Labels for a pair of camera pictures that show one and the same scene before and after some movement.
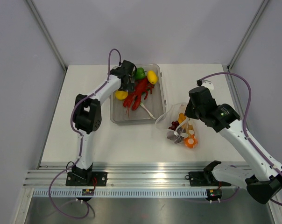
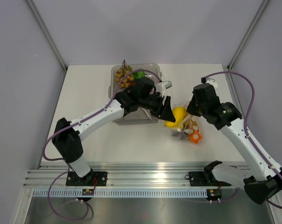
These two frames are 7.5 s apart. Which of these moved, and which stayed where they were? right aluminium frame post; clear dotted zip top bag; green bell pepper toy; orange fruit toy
Moved: clear dotted zip top bag; orange fruit toy
Stayed: right aluminium frame post; green bell pepper toy
